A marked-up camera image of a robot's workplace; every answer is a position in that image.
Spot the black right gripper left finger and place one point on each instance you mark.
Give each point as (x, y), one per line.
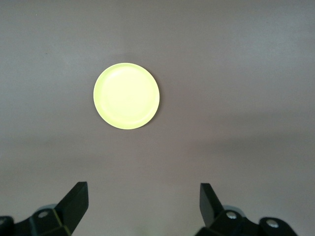
(69, 209)

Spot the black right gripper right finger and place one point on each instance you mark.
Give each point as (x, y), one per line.
(211, 209)

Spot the yellow round plate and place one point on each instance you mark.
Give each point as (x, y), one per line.
(126, 96)

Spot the brown table cover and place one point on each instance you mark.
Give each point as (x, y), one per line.
(246, 73)

